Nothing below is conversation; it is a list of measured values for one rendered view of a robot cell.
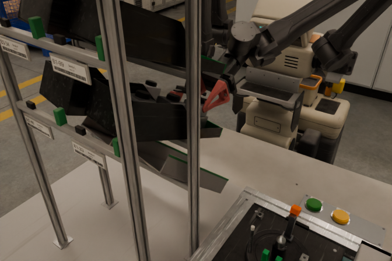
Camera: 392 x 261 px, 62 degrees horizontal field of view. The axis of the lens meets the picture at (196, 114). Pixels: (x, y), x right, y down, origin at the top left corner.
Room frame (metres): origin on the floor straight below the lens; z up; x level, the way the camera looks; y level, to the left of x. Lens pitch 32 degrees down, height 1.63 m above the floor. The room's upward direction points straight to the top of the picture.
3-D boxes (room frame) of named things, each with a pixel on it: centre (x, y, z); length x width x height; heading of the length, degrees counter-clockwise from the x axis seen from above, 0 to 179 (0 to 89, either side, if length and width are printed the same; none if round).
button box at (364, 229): (0.57, -0.38, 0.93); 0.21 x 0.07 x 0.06; 55
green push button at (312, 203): (0.61, -0.32, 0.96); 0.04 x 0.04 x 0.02
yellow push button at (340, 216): (0.57, -0.38, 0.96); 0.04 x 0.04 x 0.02
